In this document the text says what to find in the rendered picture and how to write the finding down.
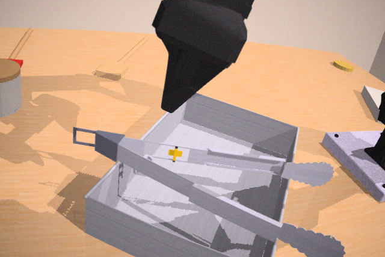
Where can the grey cylindrical container with tan lid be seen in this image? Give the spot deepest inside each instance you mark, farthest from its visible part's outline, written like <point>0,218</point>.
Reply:
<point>10,87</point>

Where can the yellow round disc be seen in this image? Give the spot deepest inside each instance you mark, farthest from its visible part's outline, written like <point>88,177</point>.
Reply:
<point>343,66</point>

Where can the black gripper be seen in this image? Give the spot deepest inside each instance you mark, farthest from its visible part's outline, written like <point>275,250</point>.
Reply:
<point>203,38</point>

